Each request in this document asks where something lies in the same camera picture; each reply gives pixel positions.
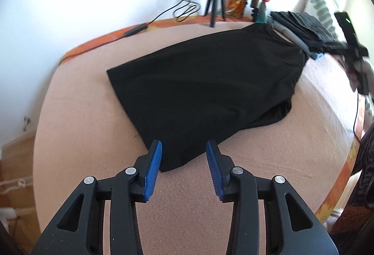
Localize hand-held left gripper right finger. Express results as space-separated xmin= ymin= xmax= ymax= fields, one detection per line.
xmin=206 ymin=140 xmax=338 ymax=255

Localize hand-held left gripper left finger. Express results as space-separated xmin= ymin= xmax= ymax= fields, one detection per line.
xmin=31 ymin=140 xmax=163 ymax=255

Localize black pants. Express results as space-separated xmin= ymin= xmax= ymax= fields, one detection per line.
xmin=107 ymin=23 xmax=309 ymax=173

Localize pink bed blanket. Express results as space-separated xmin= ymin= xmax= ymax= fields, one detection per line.
xmin=33 ymin=21 xmax=359 ymax=255

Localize stack of folded dark clothes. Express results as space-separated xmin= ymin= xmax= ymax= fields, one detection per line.
xmin=269 ymin=11 xmax=348 ymax=60

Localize striped pillow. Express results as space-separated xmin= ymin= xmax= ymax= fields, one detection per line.
xmin=304 ymin=0 xmax=345 ymax=39

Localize white rope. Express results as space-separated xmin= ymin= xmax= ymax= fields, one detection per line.
xmin=0 ymin=176 xmax=33 ymax=195

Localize black cable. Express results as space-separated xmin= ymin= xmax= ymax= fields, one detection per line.
xmin=60 ymin=0 xmax=209 ymax=64

